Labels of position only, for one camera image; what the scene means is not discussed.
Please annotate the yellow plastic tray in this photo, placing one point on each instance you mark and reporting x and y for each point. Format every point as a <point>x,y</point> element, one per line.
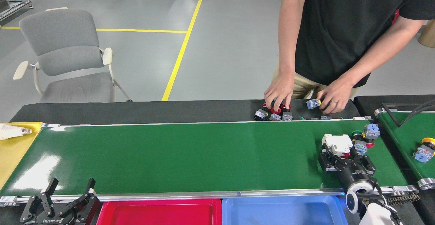
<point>13,157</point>

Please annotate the blue plastic tray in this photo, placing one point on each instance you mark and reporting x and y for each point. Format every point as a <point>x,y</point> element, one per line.
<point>278,213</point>

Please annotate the person's right forearm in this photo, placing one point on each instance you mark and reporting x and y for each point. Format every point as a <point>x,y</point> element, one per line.
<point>290,31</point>

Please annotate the yellow push button switch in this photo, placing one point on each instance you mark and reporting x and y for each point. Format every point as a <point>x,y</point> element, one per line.
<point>421,154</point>

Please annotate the short green conveyor belt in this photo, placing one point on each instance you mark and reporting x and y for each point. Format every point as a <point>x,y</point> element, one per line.
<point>404,140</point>

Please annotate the person's left hand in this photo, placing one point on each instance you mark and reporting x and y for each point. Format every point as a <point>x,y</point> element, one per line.
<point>336,94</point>

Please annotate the black equipment box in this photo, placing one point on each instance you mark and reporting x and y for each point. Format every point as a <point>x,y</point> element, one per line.
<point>3,3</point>

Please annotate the grey padded chair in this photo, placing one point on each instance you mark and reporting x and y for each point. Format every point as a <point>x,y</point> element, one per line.
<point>64,34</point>

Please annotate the white circuit breaker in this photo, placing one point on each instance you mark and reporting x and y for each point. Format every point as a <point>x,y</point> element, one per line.
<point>336,143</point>

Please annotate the red plastic tray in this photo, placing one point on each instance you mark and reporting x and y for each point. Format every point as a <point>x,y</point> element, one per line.
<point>156,214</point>

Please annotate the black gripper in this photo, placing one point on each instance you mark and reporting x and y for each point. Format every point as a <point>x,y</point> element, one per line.
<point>54,218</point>
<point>355,175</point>

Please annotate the person's left forearm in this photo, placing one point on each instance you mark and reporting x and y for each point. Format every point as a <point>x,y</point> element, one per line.
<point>380,51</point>

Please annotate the white light bulb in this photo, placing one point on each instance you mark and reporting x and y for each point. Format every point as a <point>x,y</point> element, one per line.
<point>10,131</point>

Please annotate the black triangular bracket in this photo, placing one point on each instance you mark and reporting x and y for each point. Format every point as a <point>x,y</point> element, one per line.
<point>390,114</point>

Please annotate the long green conveyor belt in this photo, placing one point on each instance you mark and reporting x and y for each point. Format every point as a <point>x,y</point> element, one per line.
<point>190,157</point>

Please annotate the person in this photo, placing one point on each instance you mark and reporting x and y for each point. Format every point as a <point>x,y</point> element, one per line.
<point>340,31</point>

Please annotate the person's right hand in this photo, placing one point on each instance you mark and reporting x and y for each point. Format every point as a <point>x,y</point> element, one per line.
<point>280,87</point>

